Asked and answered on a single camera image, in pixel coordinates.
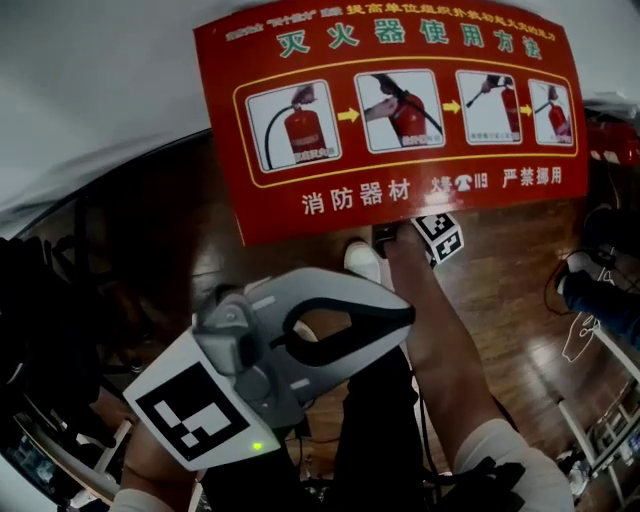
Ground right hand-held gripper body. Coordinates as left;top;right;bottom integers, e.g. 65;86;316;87
411;212;466;266

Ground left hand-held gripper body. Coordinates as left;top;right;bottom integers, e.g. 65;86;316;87
122;287;307;472

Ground red fire extinguisher instruction sign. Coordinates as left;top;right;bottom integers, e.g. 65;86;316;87
193;0;591;248

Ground person's left forearm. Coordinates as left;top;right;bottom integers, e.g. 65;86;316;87
121;417;201;494

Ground person's right forearm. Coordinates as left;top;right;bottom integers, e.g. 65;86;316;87
383;224;521;454

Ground red fire extinguisher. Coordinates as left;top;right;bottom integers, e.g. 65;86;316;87
583;118;640;166

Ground person's black trousers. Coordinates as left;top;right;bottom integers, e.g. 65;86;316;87
199;344;439;512

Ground black office chair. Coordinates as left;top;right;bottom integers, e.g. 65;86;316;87
0;234;151;446

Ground person's white shirt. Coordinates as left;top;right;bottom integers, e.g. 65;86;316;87
109;418;576;512

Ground black chest box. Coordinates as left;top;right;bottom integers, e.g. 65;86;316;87
467;459;526;512

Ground white-legged wooden table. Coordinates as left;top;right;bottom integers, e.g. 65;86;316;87
557;324;640;506

